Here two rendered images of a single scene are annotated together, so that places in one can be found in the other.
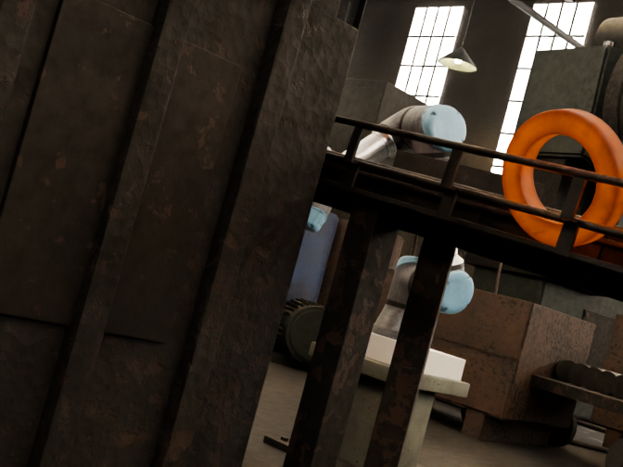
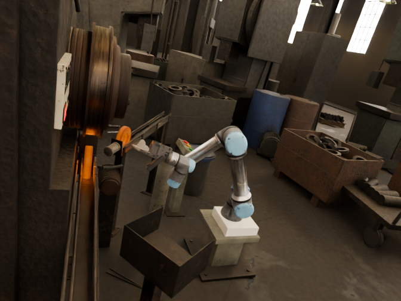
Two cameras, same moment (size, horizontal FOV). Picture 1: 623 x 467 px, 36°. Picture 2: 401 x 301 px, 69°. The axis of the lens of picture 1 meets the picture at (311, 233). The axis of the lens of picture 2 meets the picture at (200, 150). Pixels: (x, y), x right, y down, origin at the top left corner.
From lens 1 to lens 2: 1.47 m
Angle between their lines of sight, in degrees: 30
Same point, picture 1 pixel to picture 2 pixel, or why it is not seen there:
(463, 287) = (247, 209)
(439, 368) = (243, 233)
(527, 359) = (339, 180)
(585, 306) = not seen: outside the picture
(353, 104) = (312, 43)
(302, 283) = (272, 125)
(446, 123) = (235, 143)
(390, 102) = (327, 42)
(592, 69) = not seen: outside the picture
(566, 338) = (364, 169)
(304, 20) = (12, 206)
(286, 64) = (8, 227)
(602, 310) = not seen: outside the picture
